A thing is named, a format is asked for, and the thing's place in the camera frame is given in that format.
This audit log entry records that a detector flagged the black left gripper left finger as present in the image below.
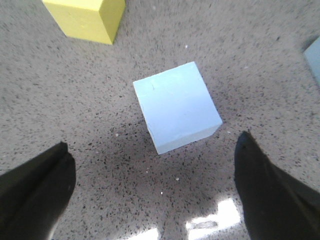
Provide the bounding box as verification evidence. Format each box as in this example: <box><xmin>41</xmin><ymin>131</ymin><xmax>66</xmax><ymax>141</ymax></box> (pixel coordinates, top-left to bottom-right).
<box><xmin>0</xmin><ymin>142</ymin><xmax>76</xmax><ymax>240</ymax></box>

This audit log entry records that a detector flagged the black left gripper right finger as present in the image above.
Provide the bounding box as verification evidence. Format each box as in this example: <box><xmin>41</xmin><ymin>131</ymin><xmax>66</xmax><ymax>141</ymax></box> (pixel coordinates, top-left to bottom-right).
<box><xmin>234</xmin><ymin>131</ymin><xmax>320</xmax><ymax>240</ymax></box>

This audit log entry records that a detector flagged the light blue foam cube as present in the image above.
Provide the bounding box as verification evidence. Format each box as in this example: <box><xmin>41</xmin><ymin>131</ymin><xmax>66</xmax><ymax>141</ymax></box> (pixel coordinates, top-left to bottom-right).
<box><xmin>133</xmin><ymin>61</ymin><xmax>223</xmax><ymax>155</ymax></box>

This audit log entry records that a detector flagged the yellow foam cube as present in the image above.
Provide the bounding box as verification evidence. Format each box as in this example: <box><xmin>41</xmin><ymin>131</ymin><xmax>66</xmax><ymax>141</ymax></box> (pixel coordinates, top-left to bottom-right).
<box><xmin>43</xmin><ymin>0</ymin><xmax>126</xmax><ymax>45</ymax></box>

